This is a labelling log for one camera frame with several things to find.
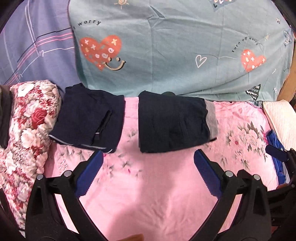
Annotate dark navy pants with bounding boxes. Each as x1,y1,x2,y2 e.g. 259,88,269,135
138,91,218,153

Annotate left hand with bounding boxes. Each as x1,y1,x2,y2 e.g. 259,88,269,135
119,234,144,241

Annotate blue fringed cloth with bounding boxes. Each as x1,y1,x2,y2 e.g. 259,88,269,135
265,130,287,185

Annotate cream pillow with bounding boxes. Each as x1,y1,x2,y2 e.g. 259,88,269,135
262,100,296,150

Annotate wooden furniture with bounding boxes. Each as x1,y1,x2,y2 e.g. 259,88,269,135
277,43,296,102

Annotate pink floral bed sheet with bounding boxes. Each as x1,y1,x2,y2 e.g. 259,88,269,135
43,96,280,241

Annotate folded navy shorts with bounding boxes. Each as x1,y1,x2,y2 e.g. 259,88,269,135
49,84,125,153

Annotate red floral quilted pillow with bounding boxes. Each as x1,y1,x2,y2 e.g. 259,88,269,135
1,80,61,230

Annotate teal heart print blanket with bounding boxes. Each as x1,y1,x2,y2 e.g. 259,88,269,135
68,1,295,101

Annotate small dark folded garment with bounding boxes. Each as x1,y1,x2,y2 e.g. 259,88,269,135
1,85,13,149

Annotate blue striped pillow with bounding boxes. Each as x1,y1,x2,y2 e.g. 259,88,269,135
1,1,80,93

